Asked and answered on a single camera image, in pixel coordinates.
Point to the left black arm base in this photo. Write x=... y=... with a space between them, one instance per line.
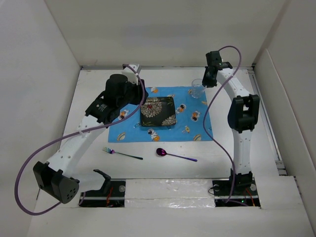
x=100 y=190

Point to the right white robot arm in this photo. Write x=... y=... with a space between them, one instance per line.
x=242 y=118

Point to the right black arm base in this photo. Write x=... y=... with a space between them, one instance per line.
x=242 y=196

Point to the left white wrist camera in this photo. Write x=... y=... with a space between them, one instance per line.
x=131 y=71

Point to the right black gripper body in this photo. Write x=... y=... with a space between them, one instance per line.
x=209 y=80

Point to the black floral square plate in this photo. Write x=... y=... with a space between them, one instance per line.
x=158 y=112

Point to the purple iridescent spoon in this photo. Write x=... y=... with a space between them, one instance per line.
x=162 y=152

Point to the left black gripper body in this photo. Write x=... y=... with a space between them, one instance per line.
x=134 y=95

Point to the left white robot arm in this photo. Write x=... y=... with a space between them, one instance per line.
x=57 y=175

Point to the iridescent fork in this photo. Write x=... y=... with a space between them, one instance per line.
x=111 y=151

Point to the clear plastic cup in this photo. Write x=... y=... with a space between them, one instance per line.
x=197 y=88

